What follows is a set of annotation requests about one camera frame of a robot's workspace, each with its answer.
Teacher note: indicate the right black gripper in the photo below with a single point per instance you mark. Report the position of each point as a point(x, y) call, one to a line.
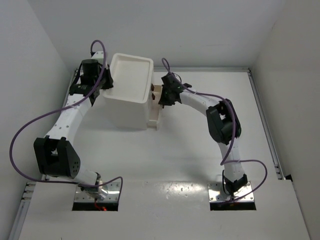
point(164, 100)

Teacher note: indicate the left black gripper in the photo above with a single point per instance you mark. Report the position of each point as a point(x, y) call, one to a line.
point(107, 85)

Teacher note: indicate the white drawer cabinet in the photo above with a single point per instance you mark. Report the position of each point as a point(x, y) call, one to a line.
point(128, 103)

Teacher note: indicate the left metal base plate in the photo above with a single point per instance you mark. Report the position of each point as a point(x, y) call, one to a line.
point(108, 193)

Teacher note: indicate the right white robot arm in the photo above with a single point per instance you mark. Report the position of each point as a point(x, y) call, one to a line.
point(223, 125)

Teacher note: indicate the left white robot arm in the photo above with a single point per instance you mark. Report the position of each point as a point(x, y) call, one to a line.
point(55, 154)

